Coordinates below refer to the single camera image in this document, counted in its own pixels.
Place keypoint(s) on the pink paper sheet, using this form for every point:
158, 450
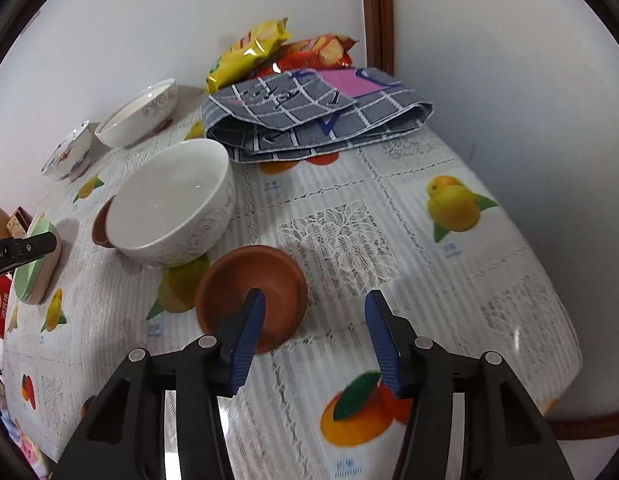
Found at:
349, 82

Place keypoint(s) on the large white bowl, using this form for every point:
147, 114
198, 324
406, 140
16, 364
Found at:
139, 122

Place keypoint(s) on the brown wooden door frame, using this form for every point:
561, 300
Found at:
379, 10

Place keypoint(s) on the brown wooden baseboard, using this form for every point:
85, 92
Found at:
589, 425

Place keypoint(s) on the orange chip bag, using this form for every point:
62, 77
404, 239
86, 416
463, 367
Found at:
319, 50

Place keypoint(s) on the grey checked cloth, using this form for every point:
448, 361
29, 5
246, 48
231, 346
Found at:
299, 110

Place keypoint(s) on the colourful blanket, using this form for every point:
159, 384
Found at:
24, 450

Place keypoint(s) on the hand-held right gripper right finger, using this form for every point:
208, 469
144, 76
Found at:
384, 345

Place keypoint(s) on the patterned brown box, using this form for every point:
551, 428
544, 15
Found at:
19, 222

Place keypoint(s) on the fruit printed tablecloth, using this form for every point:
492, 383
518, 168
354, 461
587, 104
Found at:
339, 240

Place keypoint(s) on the small brown bowl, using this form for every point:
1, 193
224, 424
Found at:
100, 225
259, 270

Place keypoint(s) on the blue patterned white bowl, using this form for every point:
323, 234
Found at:
72, 155

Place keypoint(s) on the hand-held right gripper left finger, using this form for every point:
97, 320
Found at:
247, 345

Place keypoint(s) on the yellow chip bag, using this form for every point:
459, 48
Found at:
244, 55

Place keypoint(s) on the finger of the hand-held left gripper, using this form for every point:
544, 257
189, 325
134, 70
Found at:
34, 250

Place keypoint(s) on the white bowl with grey pattern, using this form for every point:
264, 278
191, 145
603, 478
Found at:
164, 205

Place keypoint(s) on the green plate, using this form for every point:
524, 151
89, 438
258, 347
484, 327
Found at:
32, 276

